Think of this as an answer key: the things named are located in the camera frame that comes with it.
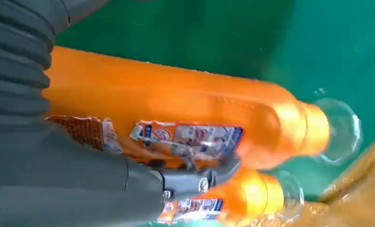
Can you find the green table mat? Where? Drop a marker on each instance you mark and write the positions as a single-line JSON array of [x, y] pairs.
[[237, 37]]

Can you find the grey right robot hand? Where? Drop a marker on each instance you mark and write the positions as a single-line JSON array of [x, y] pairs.
[[65, 185]]

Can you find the yellow sheet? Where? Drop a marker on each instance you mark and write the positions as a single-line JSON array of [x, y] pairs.
[[356, 194]]

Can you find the ribbed grey right arm sleeve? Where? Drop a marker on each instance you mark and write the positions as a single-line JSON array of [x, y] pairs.
[[15, 59]]

